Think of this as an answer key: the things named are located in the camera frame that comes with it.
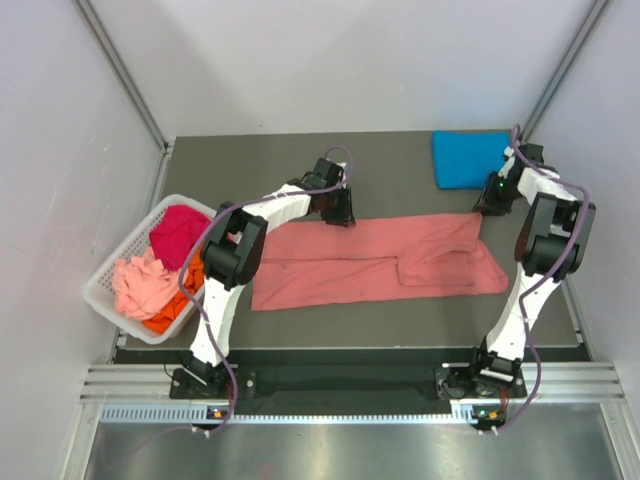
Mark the magenta t shirt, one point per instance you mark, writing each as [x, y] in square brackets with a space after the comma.
[173, 238]

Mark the right aluminium frame post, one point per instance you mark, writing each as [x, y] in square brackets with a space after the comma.
[587, 26]

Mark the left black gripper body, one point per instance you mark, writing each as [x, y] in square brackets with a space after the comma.
[336, 207]

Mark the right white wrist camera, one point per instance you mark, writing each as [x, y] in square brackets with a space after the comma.
[509, 158]

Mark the aluminium frame post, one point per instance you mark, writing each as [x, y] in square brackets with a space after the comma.
[103, 39]
[587, 26]

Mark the left aluminium frame post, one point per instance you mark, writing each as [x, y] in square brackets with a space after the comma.
[103, 39]

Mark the orange t shirt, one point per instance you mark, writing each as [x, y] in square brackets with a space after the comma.
[168, 314]

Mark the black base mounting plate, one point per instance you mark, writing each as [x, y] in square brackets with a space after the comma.
[349, 381]

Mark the salmon pink t shirt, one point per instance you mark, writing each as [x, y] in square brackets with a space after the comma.
[426, 256]

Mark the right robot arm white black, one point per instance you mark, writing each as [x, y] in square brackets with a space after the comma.
[551, 246]

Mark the light peach t shirt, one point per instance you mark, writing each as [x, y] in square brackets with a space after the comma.
[142, 286]

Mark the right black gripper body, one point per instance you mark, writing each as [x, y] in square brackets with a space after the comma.
[496, 196]

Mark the white plastic laundry basket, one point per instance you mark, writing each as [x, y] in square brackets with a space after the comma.
[98, 291]

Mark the grey slotted cable duct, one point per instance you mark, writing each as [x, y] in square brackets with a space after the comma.
[203, 414]

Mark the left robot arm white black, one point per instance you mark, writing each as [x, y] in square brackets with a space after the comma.
[231, 250]

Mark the folded blue t shirt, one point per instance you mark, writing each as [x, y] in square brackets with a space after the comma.
[464, 160]

